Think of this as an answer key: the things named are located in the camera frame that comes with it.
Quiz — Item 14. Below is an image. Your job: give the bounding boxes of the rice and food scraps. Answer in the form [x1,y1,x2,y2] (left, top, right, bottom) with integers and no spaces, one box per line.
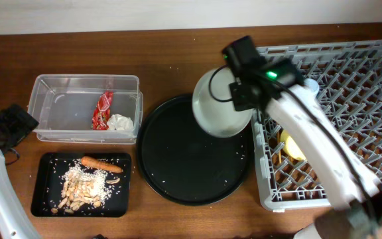
[50,159,121,214]

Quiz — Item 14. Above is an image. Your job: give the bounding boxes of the grey round plate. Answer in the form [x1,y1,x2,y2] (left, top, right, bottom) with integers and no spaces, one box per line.
[192,68,253,138]

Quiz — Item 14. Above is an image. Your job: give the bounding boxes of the wooden chopstick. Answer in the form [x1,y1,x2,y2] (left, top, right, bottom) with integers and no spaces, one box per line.
[276,131,283,164]

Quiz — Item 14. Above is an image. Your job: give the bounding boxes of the light blue plastic cup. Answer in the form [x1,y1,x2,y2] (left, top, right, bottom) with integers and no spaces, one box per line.
[304,78,320,98]

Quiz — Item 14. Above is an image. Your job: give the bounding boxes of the red snack wrapper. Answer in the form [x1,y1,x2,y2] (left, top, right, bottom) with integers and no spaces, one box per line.
[92,91,113,130]

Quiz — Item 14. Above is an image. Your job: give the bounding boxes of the black round tray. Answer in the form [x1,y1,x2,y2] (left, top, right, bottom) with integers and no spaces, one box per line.
[137,94,254,206]

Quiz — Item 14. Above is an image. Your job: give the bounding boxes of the orange carrot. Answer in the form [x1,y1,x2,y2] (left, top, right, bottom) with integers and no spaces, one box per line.
[81,156,123,173]

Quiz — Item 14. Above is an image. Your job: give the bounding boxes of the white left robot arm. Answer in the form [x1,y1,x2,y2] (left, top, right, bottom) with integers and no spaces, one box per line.
[0,104,41,238]

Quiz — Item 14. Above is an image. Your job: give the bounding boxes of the black rectangular tray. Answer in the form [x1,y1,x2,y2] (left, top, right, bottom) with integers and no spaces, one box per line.
[31,153,131,217]

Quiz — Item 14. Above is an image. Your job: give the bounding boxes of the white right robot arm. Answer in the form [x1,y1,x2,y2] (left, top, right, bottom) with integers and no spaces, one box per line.
[222,36,382,238]

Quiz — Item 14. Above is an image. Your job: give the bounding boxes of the yellow bowl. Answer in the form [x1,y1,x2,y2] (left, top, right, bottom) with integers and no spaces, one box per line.
[280,130,306,161]

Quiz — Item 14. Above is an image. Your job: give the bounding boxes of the grey dishwasher rack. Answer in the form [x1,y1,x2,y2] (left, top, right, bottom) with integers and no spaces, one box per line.
[251,40,382,212]

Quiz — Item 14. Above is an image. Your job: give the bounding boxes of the white tissue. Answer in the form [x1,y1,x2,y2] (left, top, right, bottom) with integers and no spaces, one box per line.
[107,114,134,131]

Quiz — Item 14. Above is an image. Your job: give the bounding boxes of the clear plastic bin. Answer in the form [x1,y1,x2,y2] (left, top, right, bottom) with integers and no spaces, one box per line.
[28,74,143,145]

